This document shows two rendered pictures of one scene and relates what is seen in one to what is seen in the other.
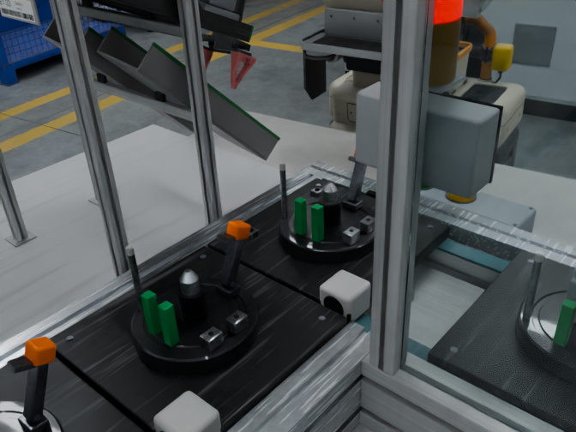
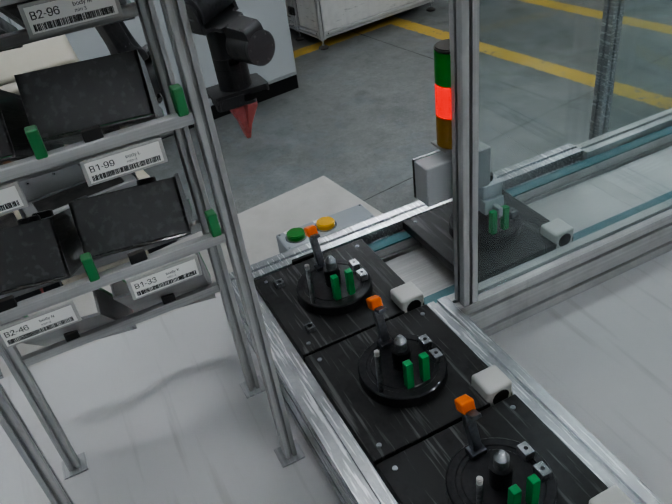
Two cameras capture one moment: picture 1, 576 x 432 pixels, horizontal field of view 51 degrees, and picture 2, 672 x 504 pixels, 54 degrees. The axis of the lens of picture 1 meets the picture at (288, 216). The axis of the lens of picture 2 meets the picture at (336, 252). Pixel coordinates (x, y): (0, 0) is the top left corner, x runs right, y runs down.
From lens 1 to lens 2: 0.90 m
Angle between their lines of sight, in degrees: 52
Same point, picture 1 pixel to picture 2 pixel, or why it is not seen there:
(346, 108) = not seen: hidden behind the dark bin
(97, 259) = (187, 477)
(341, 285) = (407, 292)
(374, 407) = not seen: hidden behind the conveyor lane
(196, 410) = (490, 373)
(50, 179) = not seen: outside the picture
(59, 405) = (447, 451)
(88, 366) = (415, 434)
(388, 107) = (468, 162)
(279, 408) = (483, 351)
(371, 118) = (436, 178)
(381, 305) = (469, 267)
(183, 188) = (113, 395)
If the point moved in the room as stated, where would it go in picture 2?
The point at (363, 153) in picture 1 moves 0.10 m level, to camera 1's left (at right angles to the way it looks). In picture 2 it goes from (433, 199) to (416, 235)
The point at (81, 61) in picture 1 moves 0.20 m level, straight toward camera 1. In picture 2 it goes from (246, 275) to (398, 266)
